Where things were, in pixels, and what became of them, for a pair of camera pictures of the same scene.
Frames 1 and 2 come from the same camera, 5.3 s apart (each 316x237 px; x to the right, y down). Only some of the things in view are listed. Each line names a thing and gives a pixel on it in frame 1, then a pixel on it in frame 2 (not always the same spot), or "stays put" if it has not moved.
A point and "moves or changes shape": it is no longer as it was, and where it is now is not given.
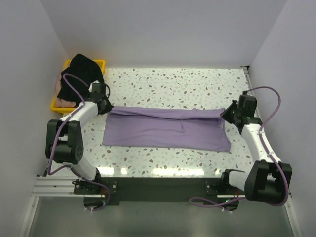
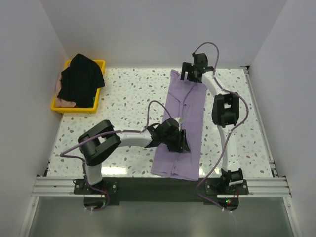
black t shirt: x=86 y=69 stays put
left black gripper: x=108 y=107 → x=181 y=144
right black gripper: x=225 y=114 → x=186 y=66
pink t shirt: x=59 y=102 stays put
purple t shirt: x=192 y=129 moves or changes shape
